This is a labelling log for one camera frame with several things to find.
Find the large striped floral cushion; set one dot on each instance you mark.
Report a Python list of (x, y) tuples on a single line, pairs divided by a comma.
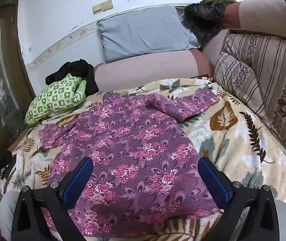
[(273, 80)]

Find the person's right leg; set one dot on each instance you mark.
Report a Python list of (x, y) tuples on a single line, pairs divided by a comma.
[(285, 221)]

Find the wooden door with glass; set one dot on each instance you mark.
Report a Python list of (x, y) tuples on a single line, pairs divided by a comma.
[(2, 80)]

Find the dark furry cushion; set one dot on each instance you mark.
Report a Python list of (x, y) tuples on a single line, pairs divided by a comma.
[(203, 22)]

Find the grey pillow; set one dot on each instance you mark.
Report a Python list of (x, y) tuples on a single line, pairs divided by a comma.
[(145, 35)]

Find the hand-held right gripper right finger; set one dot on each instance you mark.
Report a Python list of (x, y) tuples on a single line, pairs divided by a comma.
[(214, 180)]

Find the beige wall switch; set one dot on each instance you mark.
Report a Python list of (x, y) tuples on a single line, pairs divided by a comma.
[(97, 9), (107, 5)]

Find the small striped floral cushion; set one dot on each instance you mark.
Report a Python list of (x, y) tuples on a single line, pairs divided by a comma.
[(235, 80)]

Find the person's leg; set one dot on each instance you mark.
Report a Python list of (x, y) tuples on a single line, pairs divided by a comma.
[(6, 213), (285, 221)]

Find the green checked pillow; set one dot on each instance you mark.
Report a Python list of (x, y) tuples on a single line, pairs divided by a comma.
[(57, 98)]

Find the black cloth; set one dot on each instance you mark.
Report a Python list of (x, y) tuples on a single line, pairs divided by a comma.
[(82, 71)]

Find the lime green cloth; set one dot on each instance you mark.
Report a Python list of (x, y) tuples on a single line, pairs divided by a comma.
[(82, 87)]

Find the purple floral shirt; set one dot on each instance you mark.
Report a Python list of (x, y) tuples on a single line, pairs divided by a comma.
[(132, 150)]

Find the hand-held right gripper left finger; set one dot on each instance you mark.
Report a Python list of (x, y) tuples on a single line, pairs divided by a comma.
[(79, 180)]

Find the olive green cloth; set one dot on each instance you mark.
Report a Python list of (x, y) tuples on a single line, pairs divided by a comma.
[(218, 0)]

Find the beige leaf print blanket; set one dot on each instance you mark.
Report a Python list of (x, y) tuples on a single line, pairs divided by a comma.
[(235, 140)]

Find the person's left leg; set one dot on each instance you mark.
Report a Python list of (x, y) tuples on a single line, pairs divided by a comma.
[(6, 213)]

